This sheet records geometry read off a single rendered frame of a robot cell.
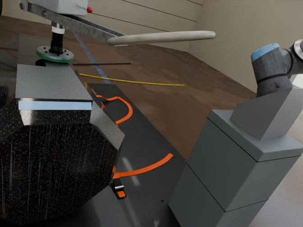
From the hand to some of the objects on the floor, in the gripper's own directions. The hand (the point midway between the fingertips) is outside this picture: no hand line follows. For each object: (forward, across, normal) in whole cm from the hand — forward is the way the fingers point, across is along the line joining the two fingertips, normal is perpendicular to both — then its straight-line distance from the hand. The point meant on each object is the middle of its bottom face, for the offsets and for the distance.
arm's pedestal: (+123, -25, -91) cm, 155 cm away
